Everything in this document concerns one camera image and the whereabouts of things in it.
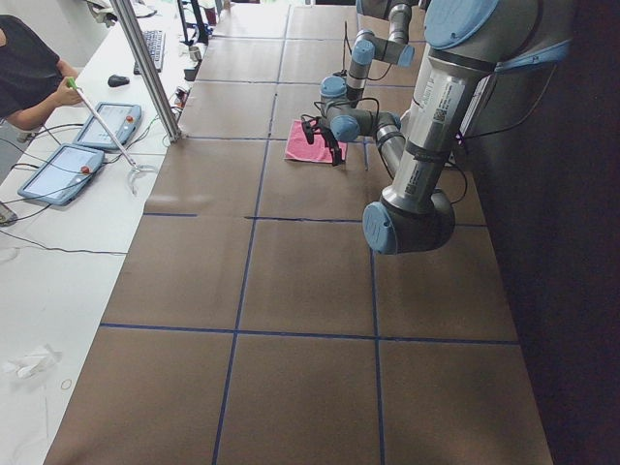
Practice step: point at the lower blue teach pendant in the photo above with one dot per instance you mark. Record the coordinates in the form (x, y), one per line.
(63, 175)

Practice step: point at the small metal cup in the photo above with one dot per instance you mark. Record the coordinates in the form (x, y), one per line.
(195, 53)

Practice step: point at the white reacher grabber stick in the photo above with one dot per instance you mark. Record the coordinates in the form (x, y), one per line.
(136, 169)

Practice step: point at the pink towel with grey back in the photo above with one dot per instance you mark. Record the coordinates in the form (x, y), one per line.
(297, 148)

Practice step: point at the black computer mouse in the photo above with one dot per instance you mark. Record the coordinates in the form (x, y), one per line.
(117, 81)

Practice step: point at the blue teach pendant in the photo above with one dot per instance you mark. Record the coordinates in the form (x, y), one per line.
(123, 119)
(63, 175)

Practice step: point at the person in black shirt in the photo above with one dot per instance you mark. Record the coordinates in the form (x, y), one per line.
(30, 73)

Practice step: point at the aluminium frame post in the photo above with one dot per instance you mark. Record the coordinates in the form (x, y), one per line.
(131, 28)

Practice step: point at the person's hand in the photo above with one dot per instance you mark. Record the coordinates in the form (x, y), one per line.
(66, 96)

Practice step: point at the upper blue teach pendant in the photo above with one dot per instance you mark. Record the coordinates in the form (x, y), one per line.
(123, 119)

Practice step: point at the crumpled white tissue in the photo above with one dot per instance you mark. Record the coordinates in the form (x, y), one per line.
(39, 360)

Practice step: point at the black keyboard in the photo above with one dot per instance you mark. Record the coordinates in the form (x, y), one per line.
(155, 41)

